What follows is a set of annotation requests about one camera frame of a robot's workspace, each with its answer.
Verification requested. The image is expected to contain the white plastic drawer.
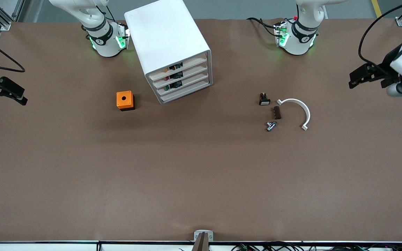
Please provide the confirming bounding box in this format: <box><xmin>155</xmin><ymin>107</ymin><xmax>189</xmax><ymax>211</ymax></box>
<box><xmin>152</xmin><ymin>64</ymin><xmax>209</xmax><ymax>89</ymax></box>
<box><xmin>149</xmin><ymin>52</ymin><xmax>208</xmax><ymax>81</ymax></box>
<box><xmin>156</xmin><ymin>73</ymin><xmax>209</xmax><ymax>96</ymax></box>
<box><xmin>159</xmin><ymin>80</ymin><xmax>211</xmax><ymax>104</ymax></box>

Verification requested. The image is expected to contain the white drawer cabinet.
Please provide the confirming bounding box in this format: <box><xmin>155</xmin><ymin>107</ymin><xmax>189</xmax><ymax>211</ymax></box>
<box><xmin>124</xmin><ymin>0</ymin><xmax>213</xmax><ymax>105</ymax></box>

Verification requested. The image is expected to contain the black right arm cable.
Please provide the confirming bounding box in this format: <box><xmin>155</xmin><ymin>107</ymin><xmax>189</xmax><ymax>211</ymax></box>
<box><xmin>0</xmin><ymin>31</ymin><xmax>25</xmax><ymax>73</ymax></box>

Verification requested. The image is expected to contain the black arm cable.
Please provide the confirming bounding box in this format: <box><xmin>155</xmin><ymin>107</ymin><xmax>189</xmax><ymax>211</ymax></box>
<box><xmin>358</xmin><ymin>0</ymin><xmax>402</xmax><ymax>67</ymax></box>
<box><xmin>0</xmin><ymin>31</ymin><xmax>25</xmax><ymax>73</ymax></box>

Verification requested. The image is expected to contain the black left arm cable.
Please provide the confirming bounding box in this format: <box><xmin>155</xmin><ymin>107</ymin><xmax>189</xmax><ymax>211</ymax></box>
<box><xmin>358</xmin><ymin>0</ymin><xmax>402</xmax><ymax>67</ymax></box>

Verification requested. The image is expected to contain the white curved plastic bracket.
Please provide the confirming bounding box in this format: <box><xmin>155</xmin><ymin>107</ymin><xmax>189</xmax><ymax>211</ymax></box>
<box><xmin>277</xmin><ymin>98</ymin><xmax>311</xmax><ymax>131</ymax></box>

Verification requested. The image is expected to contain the orange button enclosure box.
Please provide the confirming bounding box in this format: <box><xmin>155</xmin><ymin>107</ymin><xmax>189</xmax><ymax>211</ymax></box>
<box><xmin>116</xmin><ymin>91</ymin><xmax>135</xmax><ymax>112</ymax></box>

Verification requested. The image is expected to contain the black base power cable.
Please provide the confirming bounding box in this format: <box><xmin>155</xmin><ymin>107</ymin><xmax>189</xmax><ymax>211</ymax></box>
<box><xmin>246</xmin><ymin>17</ymin><xmax>281</xmax><ymax>37</ymax></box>

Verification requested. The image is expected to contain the black cable bundle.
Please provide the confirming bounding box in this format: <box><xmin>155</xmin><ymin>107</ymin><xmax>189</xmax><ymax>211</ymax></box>
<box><xmin>232</xmin><ymin>242</ymin><xmax>402</xmax><ymax>251</ymax></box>

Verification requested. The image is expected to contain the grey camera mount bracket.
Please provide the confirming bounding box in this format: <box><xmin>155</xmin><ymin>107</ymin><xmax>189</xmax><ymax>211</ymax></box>
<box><xmin>192</xmin><ymin>230</ymin><xmax>214</xmax><ymax>251</ymax></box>

